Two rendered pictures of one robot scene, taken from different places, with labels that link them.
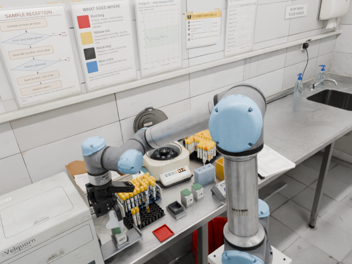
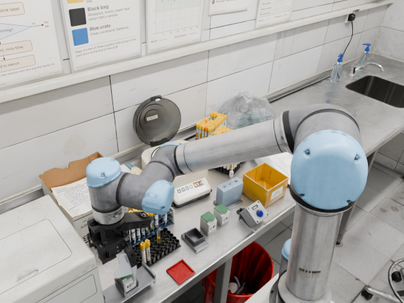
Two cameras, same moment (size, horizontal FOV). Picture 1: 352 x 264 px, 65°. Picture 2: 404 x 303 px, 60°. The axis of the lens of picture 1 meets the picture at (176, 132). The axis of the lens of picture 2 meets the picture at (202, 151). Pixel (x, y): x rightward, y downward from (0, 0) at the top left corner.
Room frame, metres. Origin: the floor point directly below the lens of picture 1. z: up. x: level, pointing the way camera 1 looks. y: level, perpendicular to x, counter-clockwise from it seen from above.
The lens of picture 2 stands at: (0.14, 0.14, 1.85)
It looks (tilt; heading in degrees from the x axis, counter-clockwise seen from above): 35 degrees down; 351
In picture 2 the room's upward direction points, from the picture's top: 3 degrees clockwise
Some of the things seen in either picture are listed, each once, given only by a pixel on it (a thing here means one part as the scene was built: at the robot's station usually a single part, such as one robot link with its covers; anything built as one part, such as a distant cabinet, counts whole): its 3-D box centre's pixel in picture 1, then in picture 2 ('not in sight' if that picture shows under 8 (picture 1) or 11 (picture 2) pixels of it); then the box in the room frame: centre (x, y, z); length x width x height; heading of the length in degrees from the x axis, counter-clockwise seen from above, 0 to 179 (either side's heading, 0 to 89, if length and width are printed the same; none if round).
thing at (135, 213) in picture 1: (142, 209); (153, 240); (0.93, 0.17, 0.93); 0.17 x 0.09 x 0.11; 125
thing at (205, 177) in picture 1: (204, 176); (229, 193); (1.15, -0.13, 0.92); 0.10 x 0.07 x 0.10; 119
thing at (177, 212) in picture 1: (175, 208); (194, 238); (0.96, 0.02, 0.89); 0.09 x 0.05 x 0.04; 32
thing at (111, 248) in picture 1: (115, 243); (120, 289); (0.76, 0.26, 0.92); 0.21 x 0.07 x 0.05; 125
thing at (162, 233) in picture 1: (163, 232); (180, 271); (0.84, 0.08, 0.88); 0.07 x 0.07 x 0.01; 35
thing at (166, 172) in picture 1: (166, 161); (177, 169); (1.30, 0.07, 0.94); 0.30 x 0.24 x 0.12; 26
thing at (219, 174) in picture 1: (232, 169); (264, 185); (1.19, -0.28, 0.93); 0.13 x 0.13 x 0.10; 34
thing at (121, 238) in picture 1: (119, 235); (126, 279); (0.78, 0.25, 0.95); 0.05 x 0.04 x 0.06; 34
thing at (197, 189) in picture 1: (197, 191); (220, 215); (1.05, -0.08, 0.91); 0.05 x 0.04 x 0.07; 35
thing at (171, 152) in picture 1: (164, 155); not in sight; (1.31, 0.07, 0.97); 0.15 x 0.15 x 0.07
